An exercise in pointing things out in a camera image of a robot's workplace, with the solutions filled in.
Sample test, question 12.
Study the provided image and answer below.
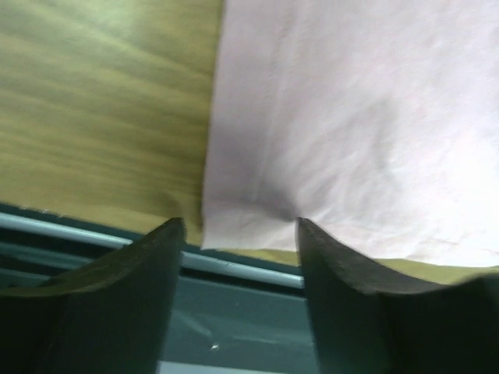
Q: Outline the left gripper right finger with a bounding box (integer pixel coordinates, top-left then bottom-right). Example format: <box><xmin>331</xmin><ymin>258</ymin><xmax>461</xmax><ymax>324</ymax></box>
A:
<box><xmin>296</xmin><ymin>218</ymin><xmax>498</xmax><ymax>373</ymax></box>

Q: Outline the aluminium rail frame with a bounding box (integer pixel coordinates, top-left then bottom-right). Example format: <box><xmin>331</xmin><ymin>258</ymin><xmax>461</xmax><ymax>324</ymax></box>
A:
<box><xmin>1</xmin><ymin>213</ymin><xmax>303</xmax><ymax>289</ymax></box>

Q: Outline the pink t-shirt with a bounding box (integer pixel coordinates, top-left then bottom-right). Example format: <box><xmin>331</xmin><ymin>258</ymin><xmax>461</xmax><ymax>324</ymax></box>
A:
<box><xmin>202</xmin><ymin>0</ymin><xmax>498</xmax><ymax>267</ymax></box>

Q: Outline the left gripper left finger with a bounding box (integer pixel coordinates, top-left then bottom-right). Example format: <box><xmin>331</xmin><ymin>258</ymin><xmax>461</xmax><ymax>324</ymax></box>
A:
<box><xmin>1</xmin><ymin>218</ymin><xmax>184</xmax><ymax>374</ymax></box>

